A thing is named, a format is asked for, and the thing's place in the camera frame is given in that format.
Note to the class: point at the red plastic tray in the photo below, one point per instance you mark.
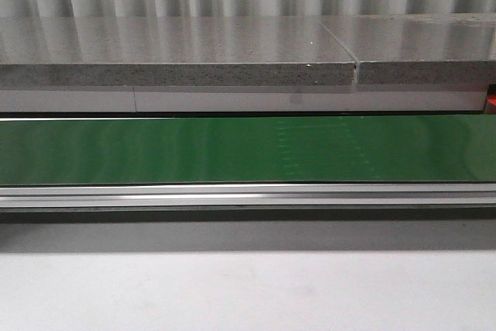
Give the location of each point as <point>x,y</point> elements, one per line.
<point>490,104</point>

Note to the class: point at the grey stone slab right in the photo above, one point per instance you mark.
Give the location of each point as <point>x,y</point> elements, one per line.
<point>450,52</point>

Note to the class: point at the grey stone slab left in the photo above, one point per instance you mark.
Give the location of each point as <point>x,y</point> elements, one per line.
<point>159,52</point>

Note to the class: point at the green conveyor belt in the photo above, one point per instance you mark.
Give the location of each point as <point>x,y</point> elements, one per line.
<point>279,162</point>

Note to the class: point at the grey stone slab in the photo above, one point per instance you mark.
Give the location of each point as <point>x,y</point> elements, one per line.
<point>450,52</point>
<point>159,52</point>

